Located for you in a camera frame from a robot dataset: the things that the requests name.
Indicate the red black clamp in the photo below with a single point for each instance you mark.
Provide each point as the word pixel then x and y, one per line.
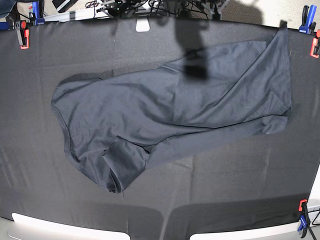
pixel 315 46
pixel 22 34

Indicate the dark navy t-shirt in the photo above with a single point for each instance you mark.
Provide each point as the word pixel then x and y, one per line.
pixel 116 128

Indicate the black table cover cloth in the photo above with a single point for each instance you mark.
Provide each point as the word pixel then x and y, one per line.
pixel 252 183

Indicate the red black clamp right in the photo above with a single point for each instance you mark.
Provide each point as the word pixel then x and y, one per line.
pixel 315 46

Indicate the blue orange clamp bottom right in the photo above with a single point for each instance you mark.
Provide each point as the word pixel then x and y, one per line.
pixel 305 222

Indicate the black box on floor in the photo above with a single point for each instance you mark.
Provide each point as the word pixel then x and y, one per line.
pixel 62 6

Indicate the red black clamp left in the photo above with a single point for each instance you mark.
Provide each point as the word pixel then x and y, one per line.
pixel 22 34

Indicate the blue clamp top left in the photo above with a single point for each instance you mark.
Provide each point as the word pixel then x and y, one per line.
pixel 36 12

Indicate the white mount plate top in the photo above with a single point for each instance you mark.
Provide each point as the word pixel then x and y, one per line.
pixel 142 25

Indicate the blue clamp top right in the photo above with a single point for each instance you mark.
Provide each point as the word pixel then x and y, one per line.
pixel 307 21

